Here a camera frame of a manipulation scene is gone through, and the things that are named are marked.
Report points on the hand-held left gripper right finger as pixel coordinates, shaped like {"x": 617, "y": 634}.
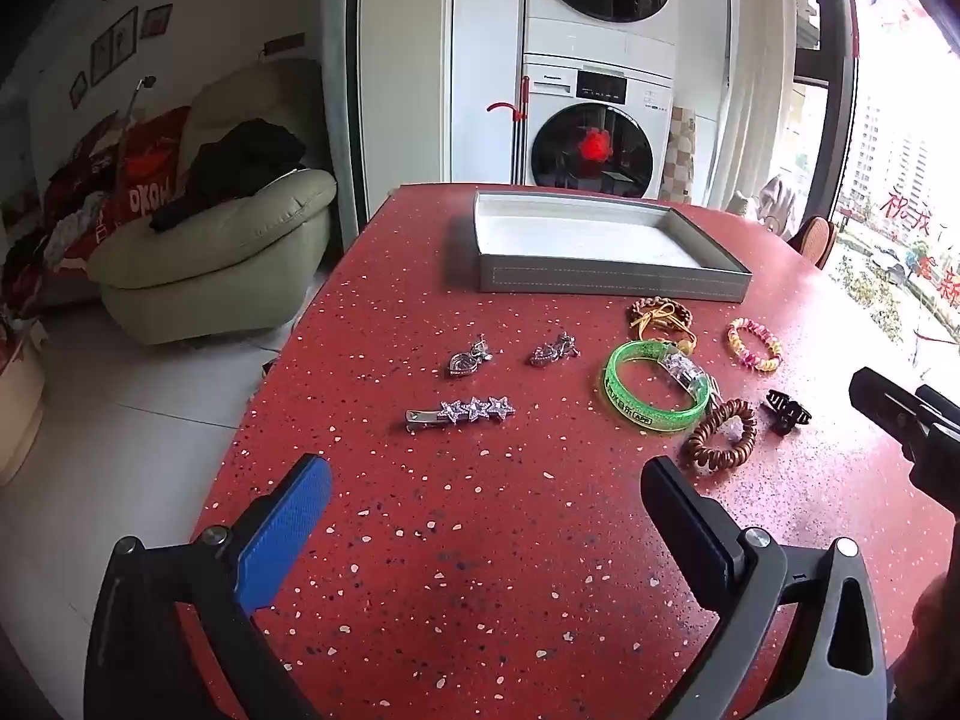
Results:
{"x": 682, "y": 510}

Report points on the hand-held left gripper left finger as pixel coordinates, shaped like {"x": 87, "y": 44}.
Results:
{"x": 289, "y": 525}

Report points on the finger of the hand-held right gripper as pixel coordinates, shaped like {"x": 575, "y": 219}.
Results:
{"x": 881, "y": 397}
{"x": 941, "y": 409}

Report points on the black claw hair clip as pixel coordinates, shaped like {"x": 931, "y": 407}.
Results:
{"x": 786, "y": 411}

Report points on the green glitter bangle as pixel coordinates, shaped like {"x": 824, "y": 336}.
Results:
{"x": 622, "y": 405}

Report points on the silver rhinestone hair clip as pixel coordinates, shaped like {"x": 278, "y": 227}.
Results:
{"x": 465, "y": 358}
{"x": 551, "y": 351}

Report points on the silver star hair clip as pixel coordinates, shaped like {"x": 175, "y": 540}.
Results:
{"x": 472, "y": 411}

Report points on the grey jewelry tray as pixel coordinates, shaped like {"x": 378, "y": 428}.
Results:
{"x": 577, "y": 240}

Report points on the clear plastic hair clip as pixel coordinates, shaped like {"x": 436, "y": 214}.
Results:
{"x": 684, "y": 373}

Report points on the wicker chair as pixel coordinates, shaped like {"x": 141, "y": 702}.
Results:
{"x": 814, "y": 240}

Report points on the grey garment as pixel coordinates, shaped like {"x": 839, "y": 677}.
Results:
{"x": 780, "y": 202}

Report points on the cream leather armchair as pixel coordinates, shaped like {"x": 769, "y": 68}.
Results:
{"x": 225, "y": 262}

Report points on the white planter pot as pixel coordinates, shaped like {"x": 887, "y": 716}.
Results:
{"x": 19, "y": 412}

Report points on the checkered bag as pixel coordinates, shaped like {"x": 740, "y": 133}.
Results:
{"x": 681, "y": 157}

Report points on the white curtain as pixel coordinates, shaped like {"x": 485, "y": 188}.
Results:
{"x": 750, "y": 75}

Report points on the black clothes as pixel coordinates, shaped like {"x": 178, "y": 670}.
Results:
{"x": 240, "y": 157}

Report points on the red printed blanket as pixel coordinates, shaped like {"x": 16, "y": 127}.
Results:
{"x": 142, "y": 165}

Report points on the white mop pole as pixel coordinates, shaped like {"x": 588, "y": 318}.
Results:
{"x": 519, "y": 142}

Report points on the white washing machine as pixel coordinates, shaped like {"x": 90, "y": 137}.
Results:
{"x": 592, "y": 90}

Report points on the red hook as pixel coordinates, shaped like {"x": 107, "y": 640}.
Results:
{"x": 506, "y": 109}

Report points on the white tumble dryer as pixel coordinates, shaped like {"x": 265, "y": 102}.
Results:
{"x": 600, "y": 30}

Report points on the small framed picture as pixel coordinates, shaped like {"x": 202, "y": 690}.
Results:
{"x": 79, "y": 88}
{"x": 156, "y": 20}

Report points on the large framed picture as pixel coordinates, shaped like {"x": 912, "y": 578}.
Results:
{"x": 114, "y": 45}

